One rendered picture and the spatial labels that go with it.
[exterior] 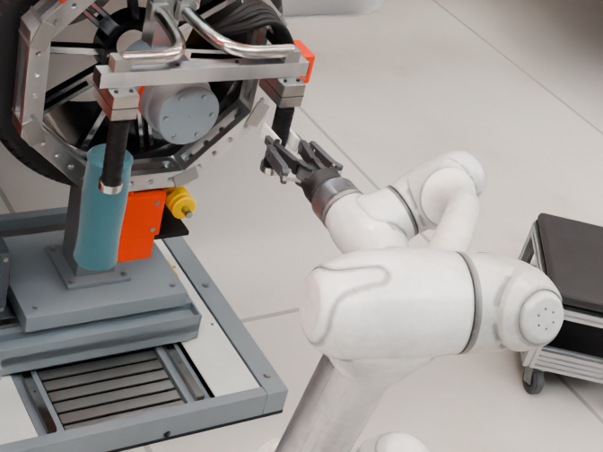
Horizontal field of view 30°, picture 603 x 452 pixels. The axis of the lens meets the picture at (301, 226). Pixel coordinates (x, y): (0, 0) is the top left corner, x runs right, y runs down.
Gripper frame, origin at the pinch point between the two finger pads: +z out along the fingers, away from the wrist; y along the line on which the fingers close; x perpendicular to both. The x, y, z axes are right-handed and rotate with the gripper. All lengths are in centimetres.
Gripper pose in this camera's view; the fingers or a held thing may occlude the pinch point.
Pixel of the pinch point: (279, 136)
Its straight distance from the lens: 219.6
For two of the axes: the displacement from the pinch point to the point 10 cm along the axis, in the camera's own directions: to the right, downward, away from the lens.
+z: -4.7, -5.8, 6.6
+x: 2.2, -8.1, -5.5
